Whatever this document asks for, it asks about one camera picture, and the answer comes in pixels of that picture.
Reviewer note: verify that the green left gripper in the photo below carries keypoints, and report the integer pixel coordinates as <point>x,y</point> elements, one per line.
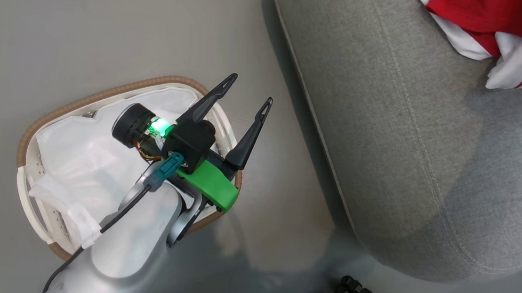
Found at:
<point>213,182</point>

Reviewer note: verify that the red and white garment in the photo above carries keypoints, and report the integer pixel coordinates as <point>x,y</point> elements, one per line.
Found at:
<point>490,15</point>

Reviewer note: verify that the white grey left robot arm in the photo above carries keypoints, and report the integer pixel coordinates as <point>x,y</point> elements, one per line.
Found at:
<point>129,248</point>

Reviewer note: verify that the grey fabric sofa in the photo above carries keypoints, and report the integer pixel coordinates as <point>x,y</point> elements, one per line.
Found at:
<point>409,131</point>

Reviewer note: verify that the white mesh basket liner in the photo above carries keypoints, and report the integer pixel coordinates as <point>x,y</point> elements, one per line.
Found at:
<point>80,159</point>

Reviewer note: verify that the white laundry basket brown rim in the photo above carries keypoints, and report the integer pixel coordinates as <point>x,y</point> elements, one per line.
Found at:
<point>53,230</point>

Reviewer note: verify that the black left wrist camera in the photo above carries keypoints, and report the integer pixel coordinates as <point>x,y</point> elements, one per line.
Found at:
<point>190,142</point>

